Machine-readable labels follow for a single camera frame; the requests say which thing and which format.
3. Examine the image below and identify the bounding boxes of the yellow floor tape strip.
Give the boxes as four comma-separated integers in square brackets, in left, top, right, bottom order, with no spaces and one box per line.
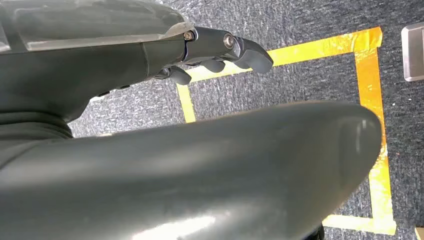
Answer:
[353,48,397,235]
[322,214,397,236]
[176,82,197,124]
[184,26,384,84]

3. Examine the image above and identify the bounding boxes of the ribbed grey left arm sleeve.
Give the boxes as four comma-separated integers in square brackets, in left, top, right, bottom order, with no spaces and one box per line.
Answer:
[0,111,74,148]

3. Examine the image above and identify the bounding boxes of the silver metal plate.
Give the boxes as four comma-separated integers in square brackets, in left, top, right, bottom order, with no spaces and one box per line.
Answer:
[401,22,424,83]

